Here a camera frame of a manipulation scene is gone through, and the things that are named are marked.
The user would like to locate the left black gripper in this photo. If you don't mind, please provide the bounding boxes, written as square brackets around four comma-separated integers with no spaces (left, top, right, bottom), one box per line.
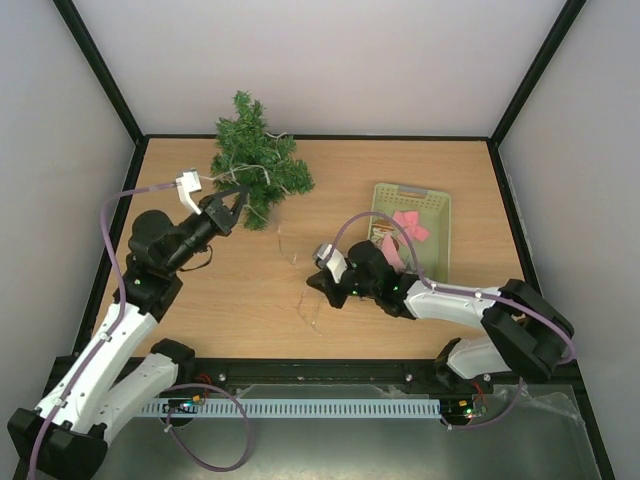
[165,184,249,274]

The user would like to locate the clear string light garland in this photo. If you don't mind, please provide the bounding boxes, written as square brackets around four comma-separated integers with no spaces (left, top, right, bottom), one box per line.
[202,130,326,336]

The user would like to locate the small green christmas tree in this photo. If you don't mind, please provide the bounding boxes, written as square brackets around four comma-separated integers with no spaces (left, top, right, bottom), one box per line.
[211,91,315,231]

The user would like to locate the green perforated plastic basket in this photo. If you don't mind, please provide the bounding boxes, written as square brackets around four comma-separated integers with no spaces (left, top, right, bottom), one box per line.
[368,183,452,283]

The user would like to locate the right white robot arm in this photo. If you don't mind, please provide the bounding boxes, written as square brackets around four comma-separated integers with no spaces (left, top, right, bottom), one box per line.
[306,241,575,392]

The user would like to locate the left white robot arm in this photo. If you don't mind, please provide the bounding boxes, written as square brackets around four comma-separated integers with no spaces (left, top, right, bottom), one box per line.
[7,186,249,479]

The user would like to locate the pink fabric triangle ornament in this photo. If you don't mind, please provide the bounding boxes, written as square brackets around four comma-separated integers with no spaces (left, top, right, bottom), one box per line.
[380,234,406,272]

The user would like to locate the pink fabric bow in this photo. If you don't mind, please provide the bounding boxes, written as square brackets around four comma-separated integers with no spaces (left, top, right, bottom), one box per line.
[393,210,430,242]

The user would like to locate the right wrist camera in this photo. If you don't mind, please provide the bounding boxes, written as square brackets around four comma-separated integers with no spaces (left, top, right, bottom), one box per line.
[312,243,348,284]

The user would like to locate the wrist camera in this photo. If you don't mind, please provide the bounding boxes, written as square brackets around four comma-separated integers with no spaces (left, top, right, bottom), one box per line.
[312,243,348,284]
[175,169,202,215]

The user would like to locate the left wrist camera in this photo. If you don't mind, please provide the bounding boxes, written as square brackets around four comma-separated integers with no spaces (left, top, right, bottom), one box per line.
[175,169,202,215]

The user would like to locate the black aluminium front rail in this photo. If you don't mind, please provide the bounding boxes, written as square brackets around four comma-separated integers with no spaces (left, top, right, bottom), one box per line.
[176,358,517,393]

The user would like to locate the white slotted cable duct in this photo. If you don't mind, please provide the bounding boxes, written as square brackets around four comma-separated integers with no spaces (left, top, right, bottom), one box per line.
[137,398,441,419]

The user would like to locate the purple cable loop front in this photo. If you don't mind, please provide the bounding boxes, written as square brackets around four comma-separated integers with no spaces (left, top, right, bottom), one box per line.
[162,380,256,469]

